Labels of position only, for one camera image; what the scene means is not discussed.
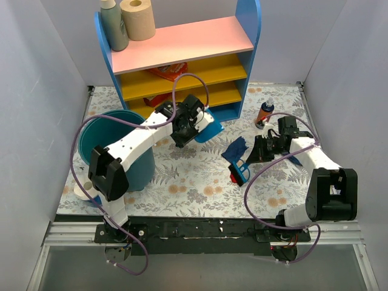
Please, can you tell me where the blue hand brush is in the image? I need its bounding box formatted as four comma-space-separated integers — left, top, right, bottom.
228, 159, 250, 187

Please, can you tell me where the blue plastic dustpan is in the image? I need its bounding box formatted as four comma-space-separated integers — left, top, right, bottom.
195, 119, 224, 143

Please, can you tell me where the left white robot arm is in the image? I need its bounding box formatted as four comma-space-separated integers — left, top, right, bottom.
88, 95, 214, 243

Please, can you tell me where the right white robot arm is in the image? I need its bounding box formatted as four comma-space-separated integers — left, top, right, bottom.
247, 113, 358, 241

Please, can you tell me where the dark blue paper scrap right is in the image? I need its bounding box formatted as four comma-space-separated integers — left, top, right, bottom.
287, 156, 303, 167

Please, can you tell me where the dark blue paper scrap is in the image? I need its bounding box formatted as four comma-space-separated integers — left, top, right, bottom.
221, 136, 248, 163
287, 156, 303, 167

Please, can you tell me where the dark blue paper scrap middle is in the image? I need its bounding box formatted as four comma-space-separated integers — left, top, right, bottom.
221, 136, 248, 163

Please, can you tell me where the orange spray bottle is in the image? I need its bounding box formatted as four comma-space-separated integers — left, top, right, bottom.
255, 97, 275, 129

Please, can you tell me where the red box lower shelf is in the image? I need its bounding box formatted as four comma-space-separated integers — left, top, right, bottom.
143, 93, 172, 107

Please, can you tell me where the red box shelf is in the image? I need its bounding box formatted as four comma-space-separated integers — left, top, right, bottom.
143, 93, 172, 107
148, 62, 188, 82

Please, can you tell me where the red paper scrap right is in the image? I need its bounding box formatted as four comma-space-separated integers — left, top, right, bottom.
230, 174, 237, 184

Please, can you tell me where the floral table cloth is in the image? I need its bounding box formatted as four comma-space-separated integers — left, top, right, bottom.
57, 83, 336, 219

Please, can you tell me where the red box upper shelf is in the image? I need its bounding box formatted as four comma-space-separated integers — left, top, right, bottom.
148, 62, 188, 82

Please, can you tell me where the blue pink yellow shelf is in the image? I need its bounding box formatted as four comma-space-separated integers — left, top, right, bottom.
94, 1, 261, 122

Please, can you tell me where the teal plastic bucket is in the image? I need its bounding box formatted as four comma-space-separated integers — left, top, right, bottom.
78, 110, 155, 192

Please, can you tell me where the white blue tape roll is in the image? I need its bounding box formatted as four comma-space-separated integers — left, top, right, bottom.
74, 179, 102, 207

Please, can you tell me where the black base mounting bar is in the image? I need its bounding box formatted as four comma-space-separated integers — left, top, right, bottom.
94, 216, 311, 259

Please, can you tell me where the brown paper roll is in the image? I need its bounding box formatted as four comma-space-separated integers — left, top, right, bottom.
119, 0, 156, 41

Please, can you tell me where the grey green bottle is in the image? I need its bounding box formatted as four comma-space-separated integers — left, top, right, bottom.
100, 0, 129, 52

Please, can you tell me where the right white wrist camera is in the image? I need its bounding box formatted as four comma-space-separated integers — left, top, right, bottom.
255, 120, 273, 138

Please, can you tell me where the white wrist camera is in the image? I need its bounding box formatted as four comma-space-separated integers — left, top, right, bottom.
255, 120, 273, 138
195, 110, 215, 133

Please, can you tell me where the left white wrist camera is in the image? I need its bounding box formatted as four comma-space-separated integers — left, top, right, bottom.
195, 110, 215, 133

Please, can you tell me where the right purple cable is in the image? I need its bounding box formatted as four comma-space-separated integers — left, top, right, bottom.
244, 112, 321, 264

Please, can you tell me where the purple cable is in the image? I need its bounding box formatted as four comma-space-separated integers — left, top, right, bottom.
244, 112, 321, 264
69, 73, 210, 276

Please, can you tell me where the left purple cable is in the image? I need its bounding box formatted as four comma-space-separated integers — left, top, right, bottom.
69, 73, 210, 276

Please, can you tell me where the aluminium frame rail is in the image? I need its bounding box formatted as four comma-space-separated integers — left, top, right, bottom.
28, 217, 379, 290

